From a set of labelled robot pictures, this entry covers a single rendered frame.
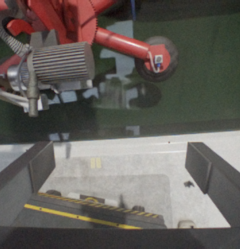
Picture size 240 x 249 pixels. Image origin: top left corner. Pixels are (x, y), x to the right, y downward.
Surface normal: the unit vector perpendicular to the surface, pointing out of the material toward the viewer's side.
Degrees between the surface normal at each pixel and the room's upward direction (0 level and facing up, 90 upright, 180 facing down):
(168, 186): 0
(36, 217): 0
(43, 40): 26
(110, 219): 0
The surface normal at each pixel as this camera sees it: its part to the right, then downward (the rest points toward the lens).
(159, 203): -0.13, -0.14
